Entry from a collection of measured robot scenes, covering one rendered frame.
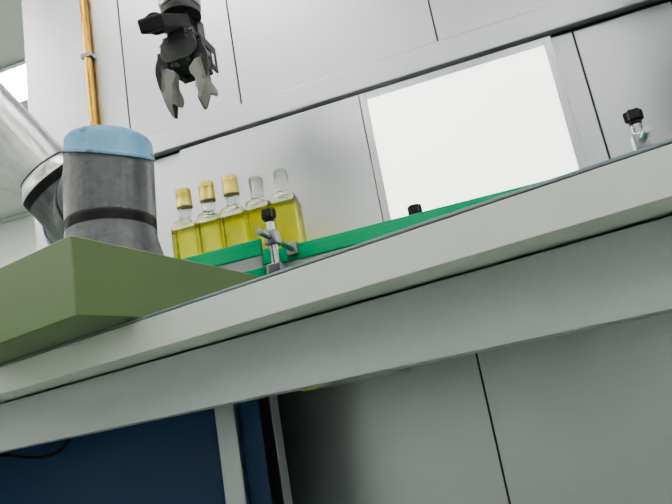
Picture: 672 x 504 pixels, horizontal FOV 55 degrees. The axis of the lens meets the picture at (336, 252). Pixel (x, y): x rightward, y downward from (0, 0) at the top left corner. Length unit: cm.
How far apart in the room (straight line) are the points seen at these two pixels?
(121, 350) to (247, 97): 108
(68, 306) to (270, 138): 100
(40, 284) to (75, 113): 129
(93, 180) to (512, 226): 56
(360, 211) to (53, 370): 84
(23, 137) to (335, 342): 62
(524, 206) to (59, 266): 42
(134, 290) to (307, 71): 105
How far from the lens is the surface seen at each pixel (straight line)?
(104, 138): 89
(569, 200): 45
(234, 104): 168
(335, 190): 147
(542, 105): 146
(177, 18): 122
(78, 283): 64
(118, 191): 86
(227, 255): 124
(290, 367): 60
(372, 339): 55
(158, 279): 70
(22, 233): 611
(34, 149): 103
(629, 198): 44
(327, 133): 152
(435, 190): 142
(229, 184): 142
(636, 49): 155
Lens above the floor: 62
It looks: 14 degrees up
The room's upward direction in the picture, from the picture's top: 10 degrees counter-clockwise
